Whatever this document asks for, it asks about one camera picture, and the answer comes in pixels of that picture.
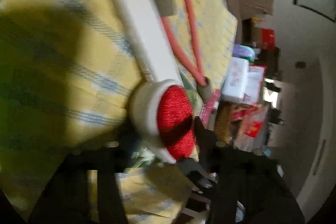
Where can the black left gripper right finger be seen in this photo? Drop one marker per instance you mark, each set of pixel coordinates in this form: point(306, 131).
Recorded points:
point(241, 187)

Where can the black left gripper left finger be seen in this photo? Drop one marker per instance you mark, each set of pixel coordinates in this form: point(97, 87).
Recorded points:
point(65, 198)

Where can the white red lint brush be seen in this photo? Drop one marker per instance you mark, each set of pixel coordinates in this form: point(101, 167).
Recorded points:
point(160, 108)

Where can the green floral packet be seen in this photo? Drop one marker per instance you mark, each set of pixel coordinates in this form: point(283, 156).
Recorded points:
point(193, 95)

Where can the white tissue pack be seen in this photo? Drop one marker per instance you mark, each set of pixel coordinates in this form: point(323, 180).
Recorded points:
point(234, 86)

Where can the yellow plaid tablecloth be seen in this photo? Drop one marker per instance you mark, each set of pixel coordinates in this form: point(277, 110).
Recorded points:
point(66, 75)

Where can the red box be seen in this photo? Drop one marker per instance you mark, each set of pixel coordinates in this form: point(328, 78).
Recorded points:
point(268, 39)

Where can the red resistance band grey handles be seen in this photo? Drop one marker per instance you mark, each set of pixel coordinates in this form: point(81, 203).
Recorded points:
point(166, 9)

